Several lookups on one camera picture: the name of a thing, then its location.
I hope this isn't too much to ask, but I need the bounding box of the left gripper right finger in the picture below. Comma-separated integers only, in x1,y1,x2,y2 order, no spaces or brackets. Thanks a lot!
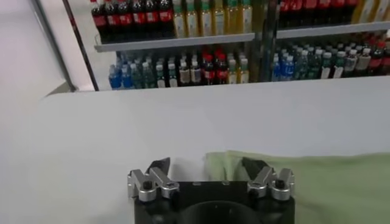
242,157,296,201

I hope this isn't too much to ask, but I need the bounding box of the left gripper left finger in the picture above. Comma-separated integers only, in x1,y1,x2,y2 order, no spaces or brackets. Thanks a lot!
127,157,180,203

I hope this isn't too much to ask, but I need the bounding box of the light green t-shirt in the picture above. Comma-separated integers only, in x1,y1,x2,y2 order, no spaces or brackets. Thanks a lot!
204,150,390,224

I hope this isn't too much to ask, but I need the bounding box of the drinks shelf cabinet with bottles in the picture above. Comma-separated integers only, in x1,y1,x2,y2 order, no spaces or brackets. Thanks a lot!
62,0,269,91
263,0,390,82

